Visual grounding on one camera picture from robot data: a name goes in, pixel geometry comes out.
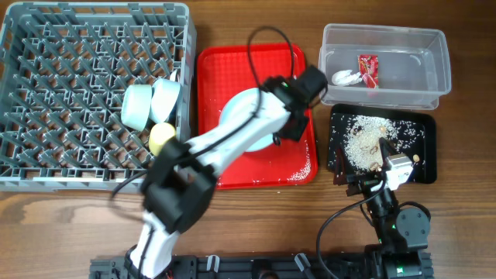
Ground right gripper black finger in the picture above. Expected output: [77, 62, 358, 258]
[334, 147, 355, 176]
[379, 137, 398, 157]

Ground food scraps and rice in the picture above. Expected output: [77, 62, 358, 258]
[343, 115, 425, 173]

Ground light blue plate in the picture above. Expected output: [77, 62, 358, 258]
[219, 88, 273, 153]

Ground white napkin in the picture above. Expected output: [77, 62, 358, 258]
[331, 70, 362, 87]

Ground red snack wrapper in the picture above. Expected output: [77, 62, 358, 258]
[358, 54, 379, 88]

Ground white plastic spoon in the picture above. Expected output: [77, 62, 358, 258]
[169, 70, 180, 82]

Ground light blue bowl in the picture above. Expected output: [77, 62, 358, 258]
[149, 78, 181, 123]

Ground yellow plastic cup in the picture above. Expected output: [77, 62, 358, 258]
[149, 122, 176, 156]

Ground green bowl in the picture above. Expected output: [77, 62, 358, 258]
[121, 84, 152, 132]

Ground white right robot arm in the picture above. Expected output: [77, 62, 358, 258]
[333, 138, 432, 278]

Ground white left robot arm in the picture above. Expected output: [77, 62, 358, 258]
[127, 76, 321, 278]

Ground black waste tray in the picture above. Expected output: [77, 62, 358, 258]
[326, 104, 437, 184]

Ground clear plastic waste bin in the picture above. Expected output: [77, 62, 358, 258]
[319, 23, 452, 110]

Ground grey dishwasher rack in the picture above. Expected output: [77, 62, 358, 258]
[1, 2, 197, 192]

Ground red serving tray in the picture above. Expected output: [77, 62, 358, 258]
[196, 43, 318, 190]

